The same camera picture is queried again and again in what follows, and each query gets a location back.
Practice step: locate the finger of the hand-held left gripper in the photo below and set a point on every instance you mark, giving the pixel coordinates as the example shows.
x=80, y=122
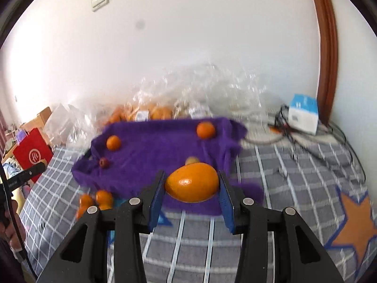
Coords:
x=29, y=173

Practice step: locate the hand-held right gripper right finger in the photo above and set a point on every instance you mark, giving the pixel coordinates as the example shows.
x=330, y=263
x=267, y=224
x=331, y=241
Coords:
x=226, y=203

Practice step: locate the small red fruit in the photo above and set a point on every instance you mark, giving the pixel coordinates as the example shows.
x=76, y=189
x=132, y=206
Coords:
x=104, y=162

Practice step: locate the crumpled clear plastic bag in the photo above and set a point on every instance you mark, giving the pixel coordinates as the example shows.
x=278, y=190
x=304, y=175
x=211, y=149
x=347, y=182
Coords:
x=221, y=94

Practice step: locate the purple towel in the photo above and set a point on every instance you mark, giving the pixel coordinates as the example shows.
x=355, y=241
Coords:
x=153, y=147

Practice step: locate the pile of oranges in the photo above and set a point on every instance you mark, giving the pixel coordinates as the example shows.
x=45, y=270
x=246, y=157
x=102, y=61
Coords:
x=104, y=199

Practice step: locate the clear plastic bag of tangerines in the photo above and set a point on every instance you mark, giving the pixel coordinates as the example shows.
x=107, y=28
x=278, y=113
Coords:
x=153, y=112

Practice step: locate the white wall light switch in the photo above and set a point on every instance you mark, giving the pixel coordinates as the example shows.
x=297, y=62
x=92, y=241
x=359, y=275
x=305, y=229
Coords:
x=99, y=0

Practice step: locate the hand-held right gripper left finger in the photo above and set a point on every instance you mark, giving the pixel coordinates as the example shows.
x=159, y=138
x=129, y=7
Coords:
x=157, y=200

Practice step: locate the small yellow-green fruit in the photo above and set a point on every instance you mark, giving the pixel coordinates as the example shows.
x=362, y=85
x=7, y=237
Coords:
x=192, y=160

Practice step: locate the colourful printed blanket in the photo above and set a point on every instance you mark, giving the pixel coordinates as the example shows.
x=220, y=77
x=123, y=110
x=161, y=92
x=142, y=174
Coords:
x=19, y=197

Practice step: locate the person's left hand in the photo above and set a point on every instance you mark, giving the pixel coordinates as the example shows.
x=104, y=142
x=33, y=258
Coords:
x=13, y=233

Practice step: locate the grey checked bed sheet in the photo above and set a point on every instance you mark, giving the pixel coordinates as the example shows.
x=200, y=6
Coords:
x=294, y=182

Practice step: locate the flat clear plastic bag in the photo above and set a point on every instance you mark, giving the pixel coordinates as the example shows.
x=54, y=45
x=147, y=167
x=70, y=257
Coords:
x=88, y=123

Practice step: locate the large round orange fruit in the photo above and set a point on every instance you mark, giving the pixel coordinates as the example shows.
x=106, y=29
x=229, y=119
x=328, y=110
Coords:
x=191, y=185

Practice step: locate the red paper bag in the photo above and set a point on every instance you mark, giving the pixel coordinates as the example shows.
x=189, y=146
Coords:
x=31, y=154

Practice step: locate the white and blue box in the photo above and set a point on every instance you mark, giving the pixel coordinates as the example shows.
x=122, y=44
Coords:
x=303, y=113

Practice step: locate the brown wooden door frame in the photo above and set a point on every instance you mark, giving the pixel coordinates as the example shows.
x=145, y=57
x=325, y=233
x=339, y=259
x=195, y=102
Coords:
x=327, y=50

